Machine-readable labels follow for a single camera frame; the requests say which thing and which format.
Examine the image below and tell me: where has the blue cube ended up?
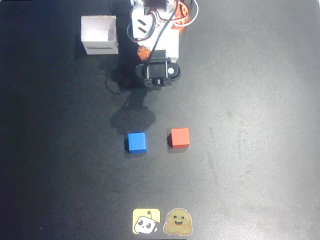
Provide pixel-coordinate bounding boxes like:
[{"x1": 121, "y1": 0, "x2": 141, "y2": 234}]
[{"x1": 124, "y1": 132, "x2": 148, "y2": 154}]

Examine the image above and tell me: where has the black gripper-mounted camera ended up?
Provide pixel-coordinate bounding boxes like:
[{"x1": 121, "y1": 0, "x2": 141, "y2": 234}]
[{"x1": 134, "y1": 49, "x2": 181, "y2": 89}]

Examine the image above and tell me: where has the hugging face emoji sticker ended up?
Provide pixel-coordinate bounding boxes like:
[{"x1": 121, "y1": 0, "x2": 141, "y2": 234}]
[{"x1": 163, "y1": 207, "x2": 193, "y2": 236}]

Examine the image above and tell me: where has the white cardboard box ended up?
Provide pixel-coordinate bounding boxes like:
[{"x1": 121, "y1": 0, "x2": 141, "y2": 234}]
[{"x1": 80, "y1": 15, "x2": 119, "y2": 56}]

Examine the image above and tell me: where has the red cube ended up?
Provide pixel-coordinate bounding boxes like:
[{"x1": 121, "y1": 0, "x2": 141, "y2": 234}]
[{"x1": 166, "y1": 127, "x2": 191, "y2": 149}]

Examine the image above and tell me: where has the yellow robot face sticker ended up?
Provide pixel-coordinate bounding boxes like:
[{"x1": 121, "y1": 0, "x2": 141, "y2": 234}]
[{"x1": 132, "y1": 208, "x2": 161, "y2": 235}]

